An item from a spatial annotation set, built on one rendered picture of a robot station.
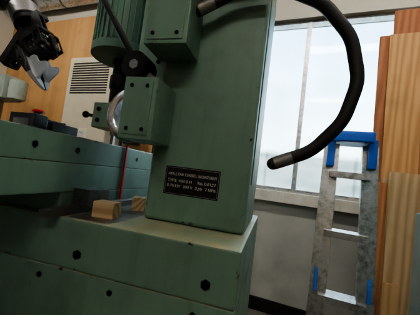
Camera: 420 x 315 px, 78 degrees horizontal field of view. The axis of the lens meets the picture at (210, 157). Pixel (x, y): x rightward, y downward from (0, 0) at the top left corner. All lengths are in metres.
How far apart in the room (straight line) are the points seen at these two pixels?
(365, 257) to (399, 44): 1.35
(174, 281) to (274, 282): 1.63
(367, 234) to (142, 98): 1.00
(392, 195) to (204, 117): 1.30
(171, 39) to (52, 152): 0.31
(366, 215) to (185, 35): 0.97
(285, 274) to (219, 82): 1.65
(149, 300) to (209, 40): 0.52
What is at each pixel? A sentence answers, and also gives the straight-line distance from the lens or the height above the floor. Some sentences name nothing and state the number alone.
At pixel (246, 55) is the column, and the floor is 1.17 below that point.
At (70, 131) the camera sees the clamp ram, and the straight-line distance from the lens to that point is 0.82.
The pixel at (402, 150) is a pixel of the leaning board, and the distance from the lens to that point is 1.85.
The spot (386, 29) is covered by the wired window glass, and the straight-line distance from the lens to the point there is 2.33.
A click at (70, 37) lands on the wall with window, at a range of 3.42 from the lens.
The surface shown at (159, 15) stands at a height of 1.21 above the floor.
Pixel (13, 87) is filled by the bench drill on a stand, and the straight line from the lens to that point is 2.94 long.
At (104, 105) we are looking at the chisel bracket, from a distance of 0.76.
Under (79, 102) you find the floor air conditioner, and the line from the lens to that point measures 2.56.
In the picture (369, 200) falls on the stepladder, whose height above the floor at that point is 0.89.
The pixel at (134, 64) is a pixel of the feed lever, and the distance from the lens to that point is 0.59.
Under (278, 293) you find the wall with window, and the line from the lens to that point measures 2.08.
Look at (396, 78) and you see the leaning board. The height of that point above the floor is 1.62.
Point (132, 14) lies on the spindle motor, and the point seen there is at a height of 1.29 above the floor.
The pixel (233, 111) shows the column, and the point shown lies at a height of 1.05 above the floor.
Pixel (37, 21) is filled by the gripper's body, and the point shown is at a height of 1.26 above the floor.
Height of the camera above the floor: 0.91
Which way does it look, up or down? 4 degrees up
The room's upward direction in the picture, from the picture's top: 7 degrees clockwise
